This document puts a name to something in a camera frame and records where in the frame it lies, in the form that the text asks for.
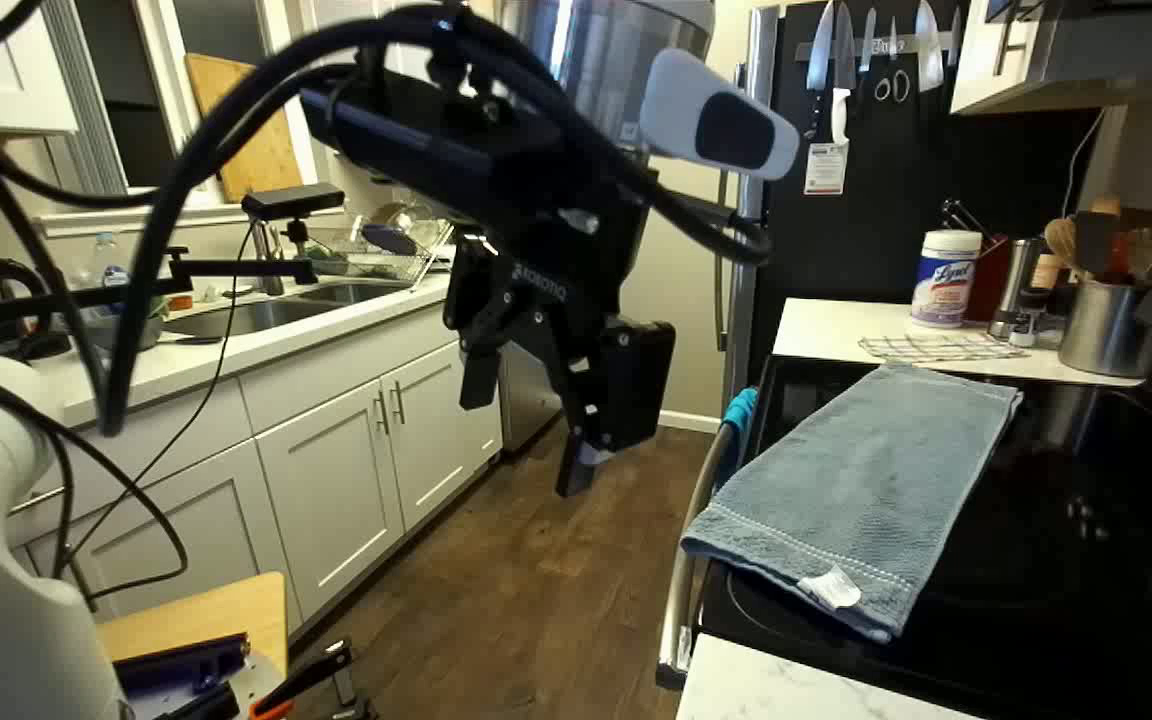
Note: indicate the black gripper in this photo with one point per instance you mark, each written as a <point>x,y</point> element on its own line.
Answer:
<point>611,374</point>

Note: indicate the light blue towel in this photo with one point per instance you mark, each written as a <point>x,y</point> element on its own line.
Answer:
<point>859,502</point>

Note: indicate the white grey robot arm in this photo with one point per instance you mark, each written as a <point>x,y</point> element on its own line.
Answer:
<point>468,116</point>

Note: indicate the bright blue towel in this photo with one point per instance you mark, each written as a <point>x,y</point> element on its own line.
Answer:
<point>737,422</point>

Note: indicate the stainless dishwasher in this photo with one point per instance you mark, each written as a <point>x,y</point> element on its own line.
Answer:
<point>525,396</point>

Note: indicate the grey patterned trivet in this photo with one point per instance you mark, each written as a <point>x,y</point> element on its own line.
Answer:
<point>939,349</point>

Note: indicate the stainless steel sink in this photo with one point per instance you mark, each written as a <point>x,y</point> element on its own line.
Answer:
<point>204,327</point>

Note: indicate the disinfecting wipes canister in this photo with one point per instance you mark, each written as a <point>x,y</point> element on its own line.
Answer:
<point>945,272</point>

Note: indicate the black refrigerator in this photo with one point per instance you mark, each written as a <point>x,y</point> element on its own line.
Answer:
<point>880,157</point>

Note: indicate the wooden cutting board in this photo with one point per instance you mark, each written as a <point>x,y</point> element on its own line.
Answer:
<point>267,157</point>

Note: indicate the white lower kitchen cabinets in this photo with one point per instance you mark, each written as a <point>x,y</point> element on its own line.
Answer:
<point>304,450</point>

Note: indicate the black glass-top stove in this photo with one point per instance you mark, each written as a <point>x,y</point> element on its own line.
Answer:
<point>1040,598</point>

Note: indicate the steel utensil holder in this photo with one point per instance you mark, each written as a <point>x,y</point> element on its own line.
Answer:
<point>1104,333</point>

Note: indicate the white upper cabinet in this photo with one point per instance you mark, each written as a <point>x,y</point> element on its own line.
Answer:
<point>35,90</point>

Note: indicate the silver oven door handle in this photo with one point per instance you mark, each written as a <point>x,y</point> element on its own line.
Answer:
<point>683,600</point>

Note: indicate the black camera on stand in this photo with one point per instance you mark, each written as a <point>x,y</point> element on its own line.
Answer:
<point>257,244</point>

